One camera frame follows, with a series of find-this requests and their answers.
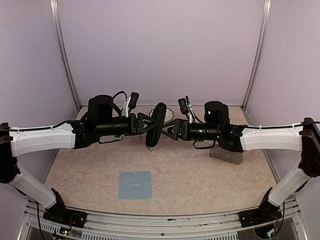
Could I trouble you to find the left aluminium frame post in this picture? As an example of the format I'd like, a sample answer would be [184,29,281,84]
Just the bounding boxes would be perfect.
[49,0,82,112]

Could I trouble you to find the front aluminium rail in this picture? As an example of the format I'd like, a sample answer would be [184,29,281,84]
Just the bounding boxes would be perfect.
[19,197,308,240]

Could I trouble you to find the blue cleaning cloth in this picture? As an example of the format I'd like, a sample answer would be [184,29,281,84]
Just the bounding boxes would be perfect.
[118,171,153,200]

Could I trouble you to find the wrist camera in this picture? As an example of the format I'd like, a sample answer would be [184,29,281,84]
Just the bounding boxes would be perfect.
[178,95,196,124]
[121,92,140,117]

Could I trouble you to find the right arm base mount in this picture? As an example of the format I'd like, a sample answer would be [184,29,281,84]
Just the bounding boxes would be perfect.
[238,188,282,228]

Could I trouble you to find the grey glasses case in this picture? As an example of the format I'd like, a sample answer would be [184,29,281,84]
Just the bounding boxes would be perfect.
[209,146,244,165]

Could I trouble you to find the black glasses case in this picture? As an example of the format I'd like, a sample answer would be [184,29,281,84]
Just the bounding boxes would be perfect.
[145,102,167,148]

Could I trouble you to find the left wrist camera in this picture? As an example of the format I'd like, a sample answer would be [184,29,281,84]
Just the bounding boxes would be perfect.
[121,92,140,117]

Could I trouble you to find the clear frame glasses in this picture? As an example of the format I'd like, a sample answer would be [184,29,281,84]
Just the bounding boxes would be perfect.
[139,134,159,153]

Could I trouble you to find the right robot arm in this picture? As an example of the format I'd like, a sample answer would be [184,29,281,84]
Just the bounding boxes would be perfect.
[157,101,320,222]

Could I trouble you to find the right aluminium frame post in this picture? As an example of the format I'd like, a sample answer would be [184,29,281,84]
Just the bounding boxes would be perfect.
[241,0,272,112]

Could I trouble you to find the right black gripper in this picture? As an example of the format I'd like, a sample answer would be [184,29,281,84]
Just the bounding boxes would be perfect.
[158,118,221,141]

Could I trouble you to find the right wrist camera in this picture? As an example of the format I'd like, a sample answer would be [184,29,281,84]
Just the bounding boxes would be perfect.
[178,95,196,124]

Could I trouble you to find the white scalloped bowl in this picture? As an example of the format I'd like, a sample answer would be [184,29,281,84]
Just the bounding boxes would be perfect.
[149,104,175,123]

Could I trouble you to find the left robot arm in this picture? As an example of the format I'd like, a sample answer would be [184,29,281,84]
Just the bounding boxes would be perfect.
[0,92,167,223]

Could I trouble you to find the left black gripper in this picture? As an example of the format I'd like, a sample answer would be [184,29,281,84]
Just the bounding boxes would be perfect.
[96,111,160,137]

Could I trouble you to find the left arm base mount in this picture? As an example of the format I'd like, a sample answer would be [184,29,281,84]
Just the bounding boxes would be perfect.
[43,188,87,229]

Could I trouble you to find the aluminium frame post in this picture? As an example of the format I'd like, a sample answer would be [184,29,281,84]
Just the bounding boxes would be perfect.
[241,0,272,112]
[49,0,82,112]

